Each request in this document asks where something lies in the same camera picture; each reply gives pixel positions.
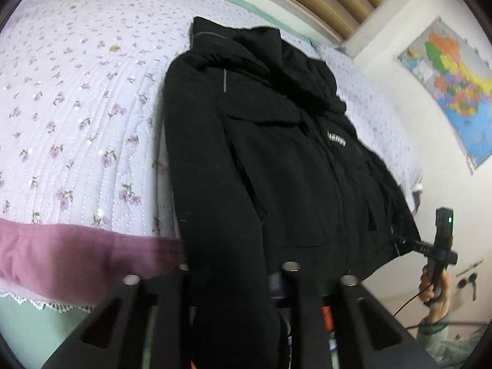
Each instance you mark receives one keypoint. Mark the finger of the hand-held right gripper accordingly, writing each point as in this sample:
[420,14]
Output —
[413,245]

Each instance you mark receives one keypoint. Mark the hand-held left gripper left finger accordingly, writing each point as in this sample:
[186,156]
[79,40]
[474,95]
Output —
[173,309]

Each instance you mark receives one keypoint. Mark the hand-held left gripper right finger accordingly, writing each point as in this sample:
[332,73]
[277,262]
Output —
[303,315]

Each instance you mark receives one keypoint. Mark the black hooded jacket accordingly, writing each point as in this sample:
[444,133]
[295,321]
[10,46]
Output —
[269,161]

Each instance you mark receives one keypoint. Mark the person's right forearm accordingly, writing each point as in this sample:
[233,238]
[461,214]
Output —
[438,338]

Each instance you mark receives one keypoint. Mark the person's right hand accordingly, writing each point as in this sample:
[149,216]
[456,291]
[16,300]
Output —
[445,290]

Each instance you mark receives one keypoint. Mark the pink bed skirt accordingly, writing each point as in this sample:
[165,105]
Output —
[77,253]

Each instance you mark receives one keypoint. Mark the purple floral quilt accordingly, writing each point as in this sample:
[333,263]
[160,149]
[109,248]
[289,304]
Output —
[77,103]

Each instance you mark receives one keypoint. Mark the wall socket with plugs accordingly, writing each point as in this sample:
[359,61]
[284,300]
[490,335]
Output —
[468,281]

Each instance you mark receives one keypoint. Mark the colourful wall map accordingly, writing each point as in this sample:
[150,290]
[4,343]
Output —
[457,84]

